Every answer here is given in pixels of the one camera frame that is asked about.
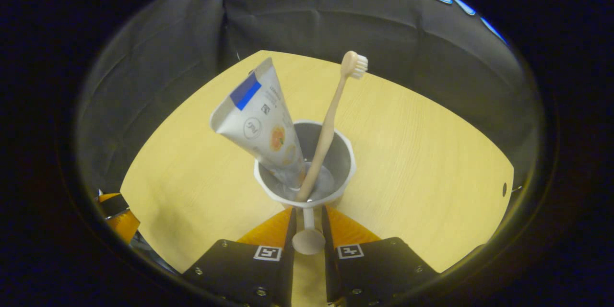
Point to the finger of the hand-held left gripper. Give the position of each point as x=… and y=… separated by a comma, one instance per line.
x=125, y=225

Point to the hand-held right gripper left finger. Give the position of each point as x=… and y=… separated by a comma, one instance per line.
x=288, y=259

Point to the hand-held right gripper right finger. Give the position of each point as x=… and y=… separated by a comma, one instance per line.
x=331, y=259

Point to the white cup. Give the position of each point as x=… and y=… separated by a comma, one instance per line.
x=343, y=158

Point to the beige toothbrush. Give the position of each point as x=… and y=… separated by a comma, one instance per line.
x=328, y=124

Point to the white toothpaste tube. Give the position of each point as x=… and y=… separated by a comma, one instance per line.
x=259, y=120

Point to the light wooden desktop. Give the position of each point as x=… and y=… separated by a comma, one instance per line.
x=407, y=153

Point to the black backdrop cloth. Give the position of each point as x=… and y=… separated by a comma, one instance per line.
x=336, y=19

